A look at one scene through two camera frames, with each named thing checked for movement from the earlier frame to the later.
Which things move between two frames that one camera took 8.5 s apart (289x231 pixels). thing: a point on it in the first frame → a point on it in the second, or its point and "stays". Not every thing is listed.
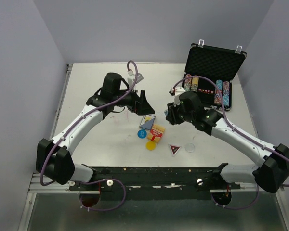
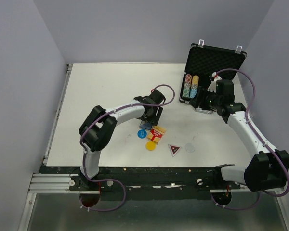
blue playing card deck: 147,121 stays
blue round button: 141,134 stays
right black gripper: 172,113 → 203,93
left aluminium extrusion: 35,186 stays
